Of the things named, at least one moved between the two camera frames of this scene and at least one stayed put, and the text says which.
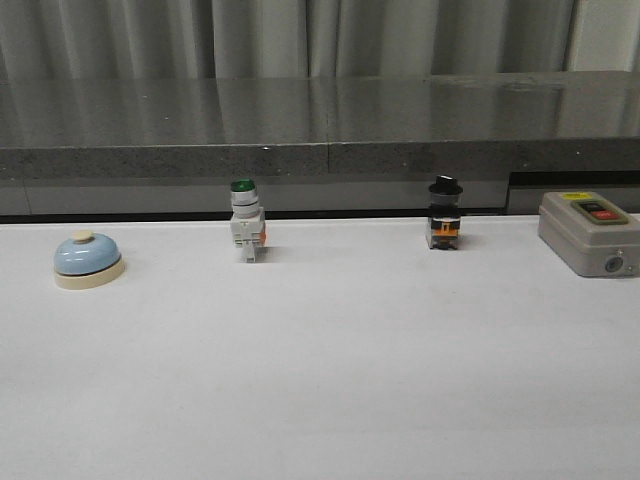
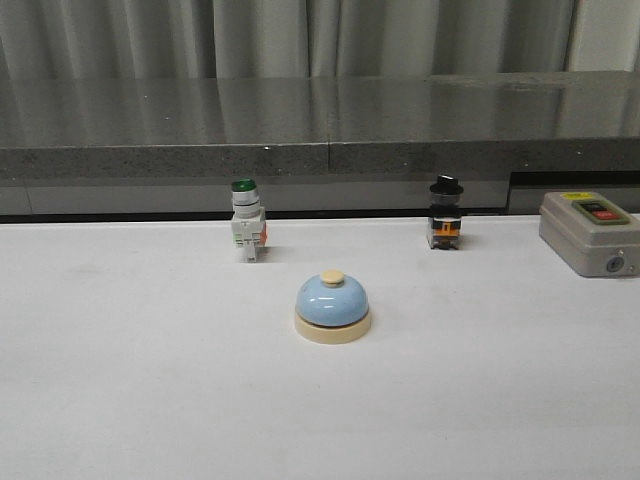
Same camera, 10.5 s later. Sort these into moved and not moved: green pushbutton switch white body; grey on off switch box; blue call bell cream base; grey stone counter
Moved: blue call bell cream base
Not moved: grey stone counter; green pushbutton switch white body; grey on off switch box
